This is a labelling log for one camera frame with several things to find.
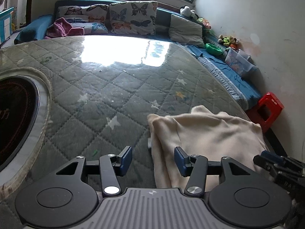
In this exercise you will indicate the grey pillow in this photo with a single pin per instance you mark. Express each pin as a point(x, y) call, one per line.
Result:
point(185, 31)

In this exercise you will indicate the clear plastic storage box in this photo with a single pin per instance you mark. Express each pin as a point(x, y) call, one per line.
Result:
point(238, 62)

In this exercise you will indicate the blue cabinet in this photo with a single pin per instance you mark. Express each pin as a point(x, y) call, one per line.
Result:
point(6, 26)

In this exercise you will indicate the black and white plush toy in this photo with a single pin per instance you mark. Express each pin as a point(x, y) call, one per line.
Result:
point(187, 12)

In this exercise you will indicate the flower plush toy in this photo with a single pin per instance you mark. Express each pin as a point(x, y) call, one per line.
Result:
point(205, 23)

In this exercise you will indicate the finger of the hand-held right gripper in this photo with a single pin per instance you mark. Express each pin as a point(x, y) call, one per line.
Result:
point(264, 163)
point(271, 156)

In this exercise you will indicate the beige knit garment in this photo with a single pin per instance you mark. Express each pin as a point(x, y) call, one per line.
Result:
point(209, 133)

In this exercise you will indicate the small stuffed toys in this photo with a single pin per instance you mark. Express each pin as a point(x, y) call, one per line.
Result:
point(228, 41)

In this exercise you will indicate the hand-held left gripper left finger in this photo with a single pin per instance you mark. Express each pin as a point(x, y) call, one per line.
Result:
point(125, 159)

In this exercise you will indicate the dark wooden door frame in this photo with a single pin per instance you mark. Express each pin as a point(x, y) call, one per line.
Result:
point(30, 2)

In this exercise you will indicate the green plastic bowl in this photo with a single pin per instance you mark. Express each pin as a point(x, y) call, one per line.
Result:
point(213, 49)

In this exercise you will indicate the square butterfly print pillow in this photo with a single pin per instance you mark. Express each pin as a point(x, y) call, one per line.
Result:
point(133, 16)

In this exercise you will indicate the pink cloth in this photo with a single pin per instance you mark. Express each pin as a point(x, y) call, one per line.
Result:
point(59, 28)

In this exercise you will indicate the red plastic stool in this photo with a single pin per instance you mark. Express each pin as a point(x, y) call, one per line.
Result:
point(266, 111)

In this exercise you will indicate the wide butterfly print pillow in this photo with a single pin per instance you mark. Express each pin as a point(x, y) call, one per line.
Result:
point(81, 12)

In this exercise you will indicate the blue sofa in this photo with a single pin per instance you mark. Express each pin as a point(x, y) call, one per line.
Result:
point(33, 27)

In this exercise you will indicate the black round cooktop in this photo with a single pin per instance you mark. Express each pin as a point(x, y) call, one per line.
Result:
point(14, 121)

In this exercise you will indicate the grey quilted table cover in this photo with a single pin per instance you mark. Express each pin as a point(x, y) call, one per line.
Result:
point(95, 88)

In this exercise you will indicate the blue sofa blanket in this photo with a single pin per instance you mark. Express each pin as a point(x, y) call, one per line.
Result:
point(238, 85)

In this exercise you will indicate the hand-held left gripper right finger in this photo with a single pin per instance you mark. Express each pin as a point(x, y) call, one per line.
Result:
point(180, 162)

